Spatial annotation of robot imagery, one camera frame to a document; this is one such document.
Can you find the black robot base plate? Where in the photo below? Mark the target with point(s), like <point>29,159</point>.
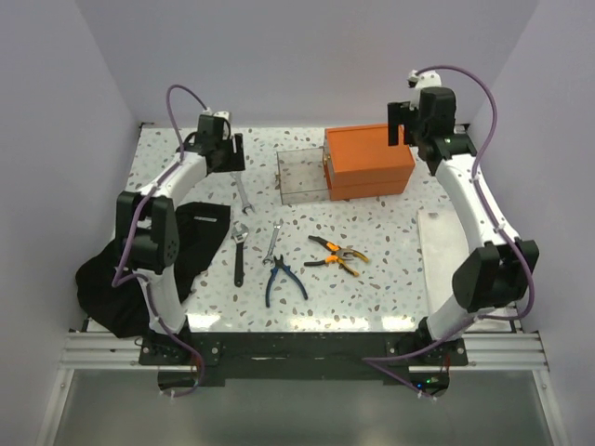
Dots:
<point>291,356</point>

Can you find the small silver open-end wrench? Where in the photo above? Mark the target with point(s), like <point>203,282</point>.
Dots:
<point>268,258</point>

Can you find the large silver combination wrench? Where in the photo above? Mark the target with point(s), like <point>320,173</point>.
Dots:
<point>246,205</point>

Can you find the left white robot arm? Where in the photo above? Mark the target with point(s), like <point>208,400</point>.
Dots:
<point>146,235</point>

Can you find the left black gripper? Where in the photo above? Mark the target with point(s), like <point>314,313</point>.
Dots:
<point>236,161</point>

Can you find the orange-black combination pliers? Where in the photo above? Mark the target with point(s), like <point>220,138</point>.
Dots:
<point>334,260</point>

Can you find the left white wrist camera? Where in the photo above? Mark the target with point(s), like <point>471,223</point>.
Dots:
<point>225,116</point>

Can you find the black-handled adjustable wrench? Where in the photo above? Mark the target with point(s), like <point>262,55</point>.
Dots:
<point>239,234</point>

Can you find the orange-black long-nose pliers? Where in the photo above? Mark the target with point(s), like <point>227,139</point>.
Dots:
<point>336,250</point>

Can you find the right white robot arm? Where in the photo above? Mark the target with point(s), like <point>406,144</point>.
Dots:
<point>499,267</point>

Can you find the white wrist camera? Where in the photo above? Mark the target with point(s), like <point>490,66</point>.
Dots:
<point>225,116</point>
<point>420,80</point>

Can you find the clear acrylic drawer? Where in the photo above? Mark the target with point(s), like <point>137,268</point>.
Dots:
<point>301,176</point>

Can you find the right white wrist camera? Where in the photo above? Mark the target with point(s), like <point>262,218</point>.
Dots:
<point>420,80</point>

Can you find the white folded cloth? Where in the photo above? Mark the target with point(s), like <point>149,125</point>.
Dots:
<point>444,248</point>

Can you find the orange storage box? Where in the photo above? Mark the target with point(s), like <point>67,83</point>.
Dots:
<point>359,162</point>

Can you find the aluminium frame rail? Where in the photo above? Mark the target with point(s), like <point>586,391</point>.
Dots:
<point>99,351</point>

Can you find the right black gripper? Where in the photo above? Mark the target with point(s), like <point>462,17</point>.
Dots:
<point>401,114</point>

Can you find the black drawstring fabric bag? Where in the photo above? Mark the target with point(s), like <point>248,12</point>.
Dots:
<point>202,227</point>

